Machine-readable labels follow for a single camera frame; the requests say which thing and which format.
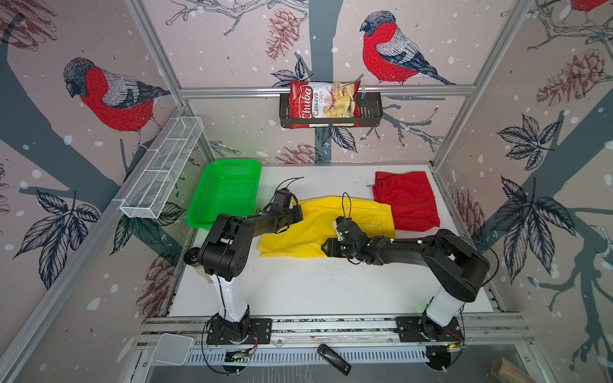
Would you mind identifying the green plastic tray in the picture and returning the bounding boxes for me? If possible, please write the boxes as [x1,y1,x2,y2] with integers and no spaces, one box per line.
[186,159,262,230]

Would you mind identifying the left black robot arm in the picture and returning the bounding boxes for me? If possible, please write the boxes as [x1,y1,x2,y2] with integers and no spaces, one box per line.
[184,188,303,341]

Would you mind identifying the black round lens cap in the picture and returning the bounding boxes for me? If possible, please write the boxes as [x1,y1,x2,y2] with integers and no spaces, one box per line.
[184,247,201,267]

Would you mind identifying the white wire mesh basket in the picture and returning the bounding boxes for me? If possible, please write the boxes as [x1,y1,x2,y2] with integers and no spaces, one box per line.
[120,116,204,220]

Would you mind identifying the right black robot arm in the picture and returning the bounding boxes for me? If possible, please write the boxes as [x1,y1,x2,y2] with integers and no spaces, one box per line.
[321,216,490,335]

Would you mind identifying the horizontal aluminium frame bar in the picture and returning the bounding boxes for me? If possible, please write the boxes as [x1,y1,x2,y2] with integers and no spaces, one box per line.
[179,85,478,100]

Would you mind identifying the black remote-like device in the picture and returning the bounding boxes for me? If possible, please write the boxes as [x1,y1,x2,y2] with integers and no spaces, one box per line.
[317,344,351,376]

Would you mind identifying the yellow shorts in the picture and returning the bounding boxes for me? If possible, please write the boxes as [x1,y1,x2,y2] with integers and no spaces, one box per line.
[258,196,396,259]

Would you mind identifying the wooden block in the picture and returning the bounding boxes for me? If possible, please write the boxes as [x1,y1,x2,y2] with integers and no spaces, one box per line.
[490,357,536,383]

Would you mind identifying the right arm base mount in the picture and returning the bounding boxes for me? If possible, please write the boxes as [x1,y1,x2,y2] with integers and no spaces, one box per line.
[394,305,465,343]

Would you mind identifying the black wall basket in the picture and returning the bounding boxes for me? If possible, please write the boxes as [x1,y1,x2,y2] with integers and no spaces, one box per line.
[279,92,383,129]

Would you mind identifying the aluminium rail base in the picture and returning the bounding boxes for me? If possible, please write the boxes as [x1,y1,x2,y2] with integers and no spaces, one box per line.
[129,312,537,372]

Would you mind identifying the red shorts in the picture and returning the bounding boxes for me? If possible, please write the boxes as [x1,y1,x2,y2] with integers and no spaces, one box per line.
[372,172,441,232]

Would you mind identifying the white square pad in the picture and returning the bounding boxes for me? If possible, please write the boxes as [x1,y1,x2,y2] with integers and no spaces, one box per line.
[152,334,196,366]

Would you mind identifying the red cassava chips bag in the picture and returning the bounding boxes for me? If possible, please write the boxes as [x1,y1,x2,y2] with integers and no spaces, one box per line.
[289,81,361,119]

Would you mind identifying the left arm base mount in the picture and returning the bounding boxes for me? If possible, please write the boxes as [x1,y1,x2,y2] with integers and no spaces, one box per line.
[204,310,272,346]

